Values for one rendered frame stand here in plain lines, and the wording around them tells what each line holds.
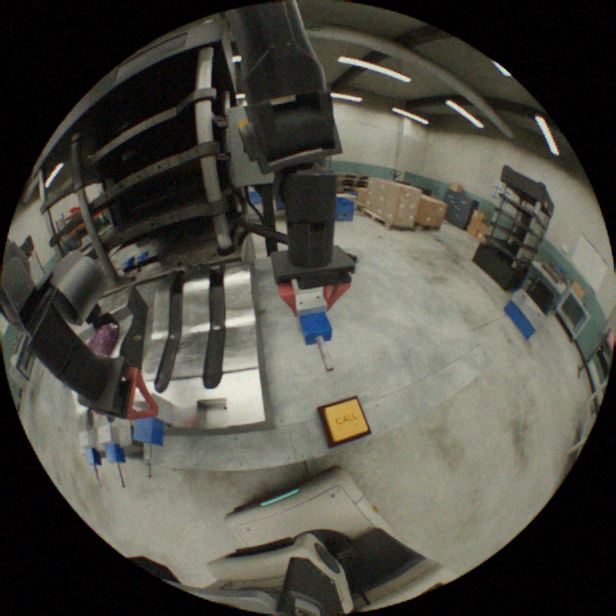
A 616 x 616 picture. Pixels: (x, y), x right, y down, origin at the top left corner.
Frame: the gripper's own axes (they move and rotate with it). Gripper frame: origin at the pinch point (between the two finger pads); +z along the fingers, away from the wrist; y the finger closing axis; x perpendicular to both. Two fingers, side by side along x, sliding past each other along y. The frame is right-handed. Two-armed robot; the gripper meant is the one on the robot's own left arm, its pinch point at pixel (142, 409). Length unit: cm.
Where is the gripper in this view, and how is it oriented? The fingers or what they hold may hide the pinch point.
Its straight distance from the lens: 33.1
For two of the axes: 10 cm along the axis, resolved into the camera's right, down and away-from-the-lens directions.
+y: -9.7, 1.9, -1.3
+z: 0.4, 7.0, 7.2
